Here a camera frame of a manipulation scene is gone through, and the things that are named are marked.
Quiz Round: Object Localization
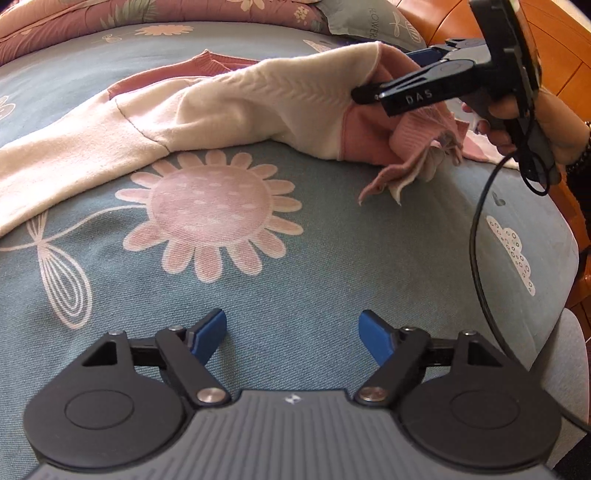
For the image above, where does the pink floral folded quilt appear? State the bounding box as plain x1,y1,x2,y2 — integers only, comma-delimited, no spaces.
0,0,333,65

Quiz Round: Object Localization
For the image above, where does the grey-green floral pillow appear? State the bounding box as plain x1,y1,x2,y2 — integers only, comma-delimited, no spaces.
318,0,428,52

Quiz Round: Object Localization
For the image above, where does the person's right forearm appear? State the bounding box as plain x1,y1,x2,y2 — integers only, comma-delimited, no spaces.
570,157,591,217

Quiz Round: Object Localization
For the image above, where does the person's right hand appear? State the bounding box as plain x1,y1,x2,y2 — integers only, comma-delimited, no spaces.
462,90,591,166

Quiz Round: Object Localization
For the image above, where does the pink and cream knit sweater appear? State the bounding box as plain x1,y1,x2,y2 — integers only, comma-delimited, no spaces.
0,41,467,238

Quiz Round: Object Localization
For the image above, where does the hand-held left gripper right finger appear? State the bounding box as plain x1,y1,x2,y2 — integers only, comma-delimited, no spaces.
353,309,505,408

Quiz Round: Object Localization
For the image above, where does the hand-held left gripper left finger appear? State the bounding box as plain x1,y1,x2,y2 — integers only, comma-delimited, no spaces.
82,308,232,408

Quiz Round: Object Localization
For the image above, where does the wooden bed headboard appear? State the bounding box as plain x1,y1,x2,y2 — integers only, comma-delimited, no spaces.
397,0,591,319

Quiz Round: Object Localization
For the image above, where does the grey cloth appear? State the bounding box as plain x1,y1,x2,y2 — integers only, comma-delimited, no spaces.
526,308,591,444

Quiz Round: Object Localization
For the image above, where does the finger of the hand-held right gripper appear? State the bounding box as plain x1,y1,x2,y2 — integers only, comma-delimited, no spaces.
350,59,477,118
405,39,486,66

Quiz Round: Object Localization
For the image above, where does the dark bead bracelet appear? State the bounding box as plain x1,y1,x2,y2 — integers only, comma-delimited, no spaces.
566,121,591,176

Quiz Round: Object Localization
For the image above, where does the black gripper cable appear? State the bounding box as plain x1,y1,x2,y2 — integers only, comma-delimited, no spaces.
468,152,552,361

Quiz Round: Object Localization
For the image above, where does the blue floral bed sheet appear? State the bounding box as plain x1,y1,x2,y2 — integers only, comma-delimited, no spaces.
0,21,580,402

